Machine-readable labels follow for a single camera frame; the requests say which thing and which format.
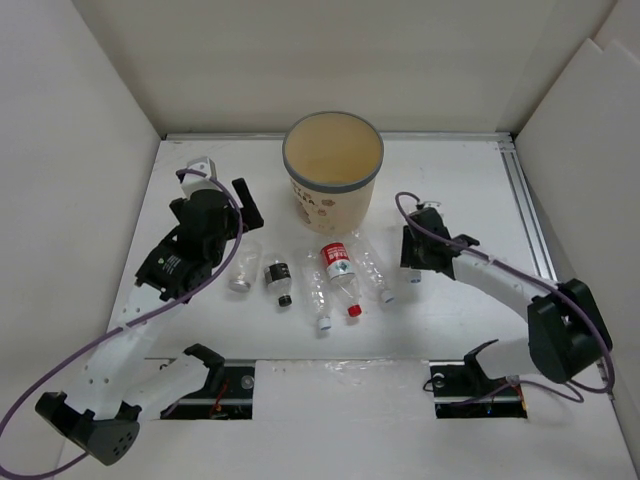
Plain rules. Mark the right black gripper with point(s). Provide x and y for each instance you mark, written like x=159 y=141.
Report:
x=408 y=258

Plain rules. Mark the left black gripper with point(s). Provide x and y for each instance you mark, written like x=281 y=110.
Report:
x=249 y=214

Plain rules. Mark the clear bottle white cap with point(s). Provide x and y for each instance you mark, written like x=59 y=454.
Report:
x=316 y=292
x=413 y=276
x=372 y=268

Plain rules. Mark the red label bottle red cap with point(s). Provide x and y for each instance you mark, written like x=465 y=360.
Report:
x=342 y=277

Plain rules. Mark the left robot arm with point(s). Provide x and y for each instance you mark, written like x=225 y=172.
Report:
x=103 y=410

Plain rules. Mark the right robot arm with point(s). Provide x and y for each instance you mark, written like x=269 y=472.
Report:
x=567 y=341

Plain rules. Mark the beige bin with grey rim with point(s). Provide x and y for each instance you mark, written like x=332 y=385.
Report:
x=332 y=159

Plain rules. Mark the clear jar with silver lid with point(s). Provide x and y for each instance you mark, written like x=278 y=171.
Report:
x=244 y=268

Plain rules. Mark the small bottle with black cap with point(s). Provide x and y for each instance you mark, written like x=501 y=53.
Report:
x=278 y=279

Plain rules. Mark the clear crumpled bottle white cap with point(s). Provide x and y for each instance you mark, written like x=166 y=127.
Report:
x=316 y=292

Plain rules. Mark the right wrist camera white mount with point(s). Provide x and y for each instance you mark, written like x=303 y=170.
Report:
x=428 y=204

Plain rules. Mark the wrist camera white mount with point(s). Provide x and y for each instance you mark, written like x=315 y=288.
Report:
x=200 y=172
x=428 y=204

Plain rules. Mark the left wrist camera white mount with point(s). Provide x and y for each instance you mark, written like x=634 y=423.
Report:
x=200 y=172

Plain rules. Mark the aluminium rail frame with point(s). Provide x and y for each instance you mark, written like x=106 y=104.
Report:
x=517 y=180

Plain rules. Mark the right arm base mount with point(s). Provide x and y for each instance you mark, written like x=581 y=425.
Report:
x=461 y=389

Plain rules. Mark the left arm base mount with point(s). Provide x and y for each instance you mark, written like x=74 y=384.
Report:
x=226 y=394

